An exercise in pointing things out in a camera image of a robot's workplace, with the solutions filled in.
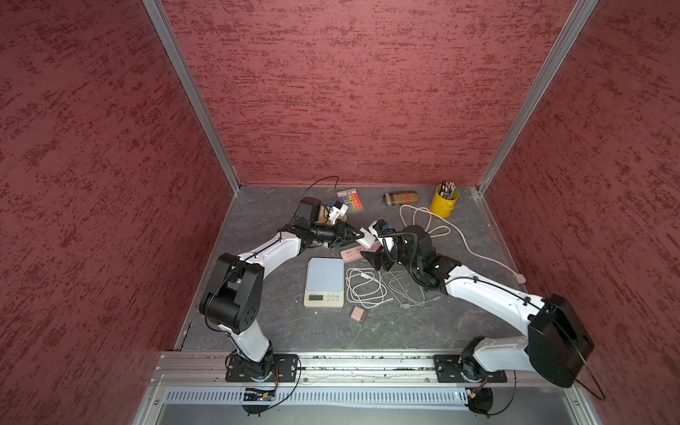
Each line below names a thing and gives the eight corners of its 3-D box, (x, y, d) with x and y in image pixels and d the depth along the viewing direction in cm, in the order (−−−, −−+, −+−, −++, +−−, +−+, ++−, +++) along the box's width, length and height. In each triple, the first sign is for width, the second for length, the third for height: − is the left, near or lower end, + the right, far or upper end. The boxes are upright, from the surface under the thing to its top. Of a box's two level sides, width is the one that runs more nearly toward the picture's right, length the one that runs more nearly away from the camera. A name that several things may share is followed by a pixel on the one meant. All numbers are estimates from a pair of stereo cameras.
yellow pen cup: (428, 214, 113) (434, 197, 105) (431, 201, 118) (437, 184, 110) (449, 220, 111) (457, 204, 103) (451, 207, 116) (460, 190, 107)
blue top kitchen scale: (302, 307, 87) (302, 305, 85) (308, 260, 98) (307, 257, 97) (343, 307, 87) (343, 305, 85) (344, 260, 98) (344, 257, 97)
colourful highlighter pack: (346, 215, 114) (346, 212, 112) (336, 195, 121) (336, 192, 120) (364, 209, 116) (364, 206, 114) (354, 190, 123) (354, 187, 122)
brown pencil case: (383, 206, 117) (384, 200, 114) (382, 195, 121) (383, 190, 118) (418, 206, 117) (420, 200, 114) (415, 195, 121) (417, 190, 118)
